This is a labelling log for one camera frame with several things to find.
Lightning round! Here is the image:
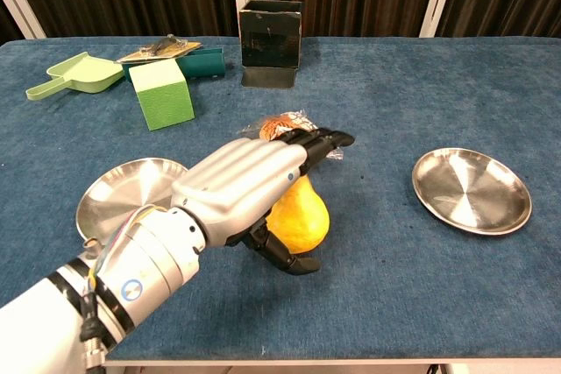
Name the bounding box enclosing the steel round plate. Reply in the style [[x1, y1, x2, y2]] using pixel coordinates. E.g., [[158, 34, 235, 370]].
[[75, 157, 190, 244], [411, 148, 533, 236]]

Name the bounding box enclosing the light green plastic dustpan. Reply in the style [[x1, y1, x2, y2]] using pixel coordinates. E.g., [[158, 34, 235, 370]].
[[25, 51, 125, 102]]

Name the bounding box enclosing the blue table cloth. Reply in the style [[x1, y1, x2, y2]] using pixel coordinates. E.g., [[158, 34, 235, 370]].
[[0, 36, 561, 363]]

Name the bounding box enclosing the green foam cube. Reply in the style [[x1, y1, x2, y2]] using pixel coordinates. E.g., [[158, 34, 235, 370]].
[[128, 60, 196, 132]]

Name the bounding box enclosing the multicolour arm wire harness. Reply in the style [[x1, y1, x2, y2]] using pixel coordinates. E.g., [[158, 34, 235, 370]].
[[78, 206, 168, 369]]

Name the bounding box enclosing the black open square box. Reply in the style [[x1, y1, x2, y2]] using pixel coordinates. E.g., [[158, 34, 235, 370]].
[[238, 0, 304, 88]]

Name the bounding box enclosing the yellow toy pear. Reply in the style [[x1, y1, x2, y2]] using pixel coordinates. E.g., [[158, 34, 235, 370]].
[[264, 174, 330, 256]]

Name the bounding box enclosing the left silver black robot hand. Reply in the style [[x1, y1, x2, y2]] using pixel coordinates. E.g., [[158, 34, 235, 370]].
[[169, 127, 357, 277]]

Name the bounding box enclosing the pastry packet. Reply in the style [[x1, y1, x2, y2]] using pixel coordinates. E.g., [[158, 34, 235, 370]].
[[238, 109, 345, 161]]

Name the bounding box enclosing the teal rectangular box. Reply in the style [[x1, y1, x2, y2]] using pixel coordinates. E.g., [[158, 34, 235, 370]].
[[121, 47, 227, 82]]

